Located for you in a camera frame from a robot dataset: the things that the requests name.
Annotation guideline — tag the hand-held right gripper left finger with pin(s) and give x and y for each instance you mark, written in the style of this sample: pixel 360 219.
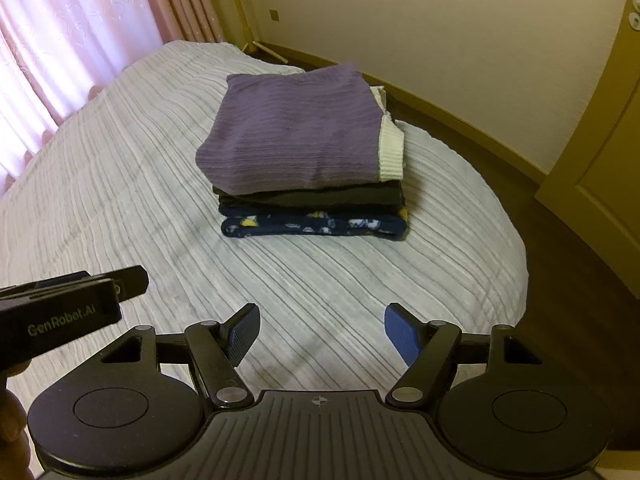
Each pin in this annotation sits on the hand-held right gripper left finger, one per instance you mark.
pixel 244 335

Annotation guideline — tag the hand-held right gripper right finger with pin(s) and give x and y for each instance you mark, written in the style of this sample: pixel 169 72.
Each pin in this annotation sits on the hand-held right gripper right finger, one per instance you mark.
pixel 402 332

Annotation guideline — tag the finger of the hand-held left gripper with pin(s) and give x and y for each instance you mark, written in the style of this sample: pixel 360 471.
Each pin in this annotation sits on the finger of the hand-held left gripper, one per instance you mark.
pixel 132 280

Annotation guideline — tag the purple and cream knit sweater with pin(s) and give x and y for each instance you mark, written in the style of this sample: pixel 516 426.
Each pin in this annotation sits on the purple and cream knit sweater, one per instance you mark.
pixel 295 125

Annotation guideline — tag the person's left hand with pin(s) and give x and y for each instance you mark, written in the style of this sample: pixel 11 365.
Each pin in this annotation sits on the person's left hand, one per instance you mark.
pixel 12 430

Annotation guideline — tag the bed with striped cover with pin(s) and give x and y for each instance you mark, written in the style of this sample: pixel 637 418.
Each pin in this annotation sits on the bed with striped cover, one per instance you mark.
pixel 150 185

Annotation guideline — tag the navy floral folded garment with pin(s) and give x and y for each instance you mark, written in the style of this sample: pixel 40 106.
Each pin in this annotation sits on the navy floral folded garment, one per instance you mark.
pixel 320 225

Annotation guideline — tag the black folded garment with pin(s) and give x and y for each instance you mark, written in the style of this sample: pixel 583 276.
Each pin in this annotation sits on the black folded garment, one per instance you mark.
pixel 310 196

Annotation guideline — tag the sheer white curtain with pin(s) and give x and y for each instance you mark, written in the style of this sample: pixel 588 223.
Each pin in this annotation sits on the sheer white curtain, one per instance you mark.
pixel 60 35

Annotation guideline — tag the olive wooden door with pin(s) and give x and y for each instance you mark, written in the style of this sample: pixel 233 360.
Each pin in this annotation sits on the olive wooden door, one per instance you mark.
pixel 595 150

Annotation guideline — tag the wooden coat stand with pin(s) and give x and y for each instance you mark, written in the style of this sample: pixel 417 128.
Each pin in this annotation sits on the wooden coat stand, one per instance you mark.
pixel 255 35

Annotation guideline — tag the white wall hooks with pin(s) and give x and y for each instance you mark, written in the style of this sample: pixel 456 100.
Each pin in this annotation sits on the white wall hooks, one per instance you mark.
pixel 635 10

